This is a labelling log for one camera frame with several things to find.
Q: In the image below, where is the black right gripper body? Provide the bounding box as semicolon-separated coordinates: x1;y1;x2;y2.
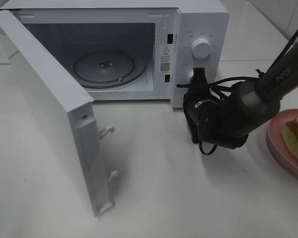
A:
183;89;223;143

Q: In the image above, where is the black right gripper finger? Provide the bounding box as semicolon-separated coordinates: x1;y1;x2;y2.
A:
191;67;208;86

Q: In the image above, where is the pink round plate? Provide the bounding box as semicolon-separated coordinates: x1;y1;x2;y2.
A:
266;109;298;177

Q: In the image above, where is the white microwave door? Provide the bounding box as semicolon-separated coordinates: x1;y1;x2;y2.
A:
0;10;118;216

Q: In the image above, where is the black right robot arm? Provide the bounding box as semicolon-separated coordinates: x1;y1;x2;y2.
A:
183;42;298;153

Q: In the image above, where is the white lower timer knob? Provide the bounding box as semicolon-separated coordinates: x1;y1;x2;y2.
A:
187;70;194;84

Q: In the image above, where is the white upper power knob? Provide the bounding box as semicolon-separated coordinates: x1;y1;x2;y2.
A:
191;37;212;59

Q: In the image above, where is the white microwave oven body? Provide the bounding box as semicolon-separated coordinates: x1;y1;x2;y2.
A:
0;0;229;108

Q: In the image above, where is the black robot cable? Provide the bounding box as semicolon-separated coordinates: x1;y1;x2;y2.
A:
176;14;298;156

